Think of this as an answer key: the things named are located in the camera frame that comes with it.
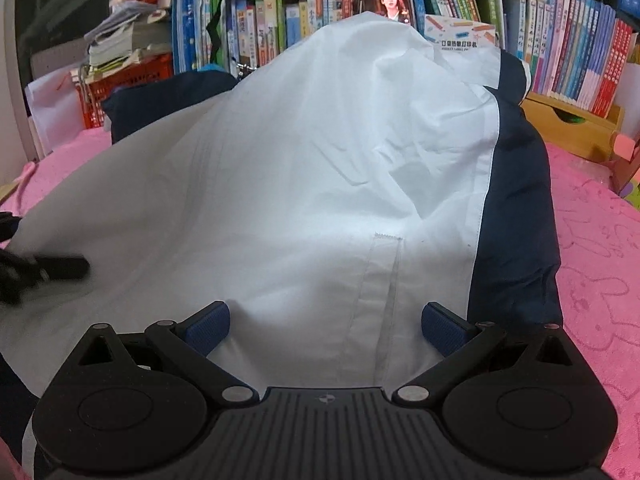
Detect pink blanket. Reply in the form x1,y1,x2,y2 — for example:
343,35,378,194
0,127,640,480

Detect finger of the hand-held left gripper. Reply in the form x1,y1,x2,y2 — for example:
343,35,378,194
36,254,92,282

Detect wooden drawer box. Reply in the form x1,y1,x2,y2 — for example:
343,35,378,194
520,91,626,165

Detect white box with pencil print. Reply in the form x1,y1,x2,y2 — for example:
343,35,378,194
424,15,502,55

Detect colourful toy box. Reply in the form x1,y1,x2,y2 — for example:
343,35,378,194
611,132,640,211

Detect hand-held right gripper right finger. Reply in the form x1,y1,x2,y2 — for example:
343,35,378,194
392,301,596,407

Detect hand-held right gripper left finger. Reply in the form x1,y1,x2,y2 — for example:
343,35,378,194
50,301,260,408

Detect white monitor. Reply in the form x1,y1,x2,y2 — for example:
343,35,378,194
0,0,128,173

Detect stack of papers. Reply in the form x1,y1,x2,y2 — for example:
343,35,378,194
84,0,173,81

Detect printed photo box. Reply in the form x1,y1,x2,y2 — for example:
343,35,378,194
361,0,417,28

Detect white paper bag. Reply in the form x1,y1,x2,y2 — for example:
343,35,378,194
25,67,87,157

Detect row of books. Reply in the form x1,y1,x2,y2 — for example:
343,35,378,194
172,0,640,118

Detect navy jacket with white lining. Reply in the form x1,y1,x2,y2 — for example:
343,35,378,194
0,12,563,480

